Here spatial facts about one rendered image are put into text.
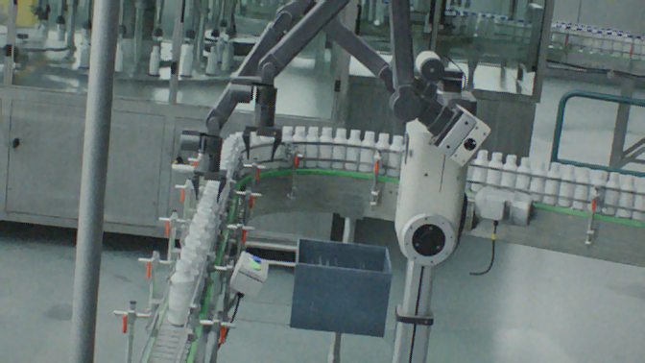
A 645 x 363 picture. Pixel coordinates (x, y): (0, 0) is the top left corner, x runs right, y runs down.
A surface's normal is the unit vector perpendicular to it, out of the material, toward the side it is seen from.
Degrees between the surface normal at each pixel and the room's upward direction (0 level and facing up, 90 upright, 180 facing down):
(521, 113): 90
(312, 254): 90
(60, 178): 91
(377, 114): 90
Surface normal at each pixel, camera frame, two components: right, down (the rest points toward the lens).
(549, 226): -0.30, 0.18
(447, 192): -0.01, 0.39
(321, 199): 0.28, 0.20
